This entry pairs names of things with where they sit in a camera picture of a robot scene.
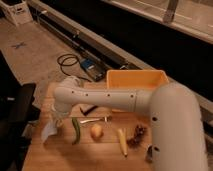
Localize blue cloth towel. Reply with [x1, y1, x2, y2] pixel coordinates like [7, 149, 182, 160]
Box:
[41, 120, 57, 142]

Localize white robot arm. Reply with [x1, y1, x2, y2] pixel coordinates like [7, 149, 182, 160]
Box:
[53, 76, 208, 171]

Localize metal cup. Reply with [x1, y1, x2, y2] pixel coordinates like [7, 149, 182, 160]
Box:
[146, 146, 153, 163]

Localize yellow plastic bin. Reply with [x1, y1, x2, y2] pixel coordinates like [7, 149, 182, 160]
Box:
[106, 70, 169, 90]

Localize blue power box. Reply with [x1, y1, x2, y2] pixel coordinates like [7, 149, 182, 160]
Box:
[80, 59, 105, 82]

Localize dark eraser block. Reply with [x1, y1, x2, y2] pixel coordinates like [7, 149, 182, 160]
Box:
[80, 106, 98, 116]

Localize metal fork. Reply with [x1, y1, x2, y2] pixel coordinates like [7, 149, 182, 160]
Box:
[80, 116, 112, 124]

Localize green chili pepper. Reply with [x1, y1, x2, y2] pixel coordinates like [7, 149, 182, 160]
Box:
[72, 118, 81, 145]

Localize yellow onion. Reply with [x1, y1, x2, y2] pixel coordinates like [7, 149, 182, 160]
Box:
[90, 124, 103, 140]

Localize yellow corn cob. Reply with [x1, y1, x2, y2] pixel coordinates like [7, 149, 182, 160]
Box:
[117, 129, 128, 157]

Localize black chair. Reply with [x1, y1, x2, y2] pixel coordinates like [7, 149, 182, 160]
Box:
[0, 51, 40, 171]

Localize white cardboard box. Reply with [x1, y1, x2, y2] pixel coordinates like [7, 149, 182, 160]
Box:
[0, 0, 33, 26]

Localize black cable loop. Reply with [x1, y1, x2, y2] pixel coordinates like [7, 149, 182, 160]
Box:
[56, 53, 93, 83]

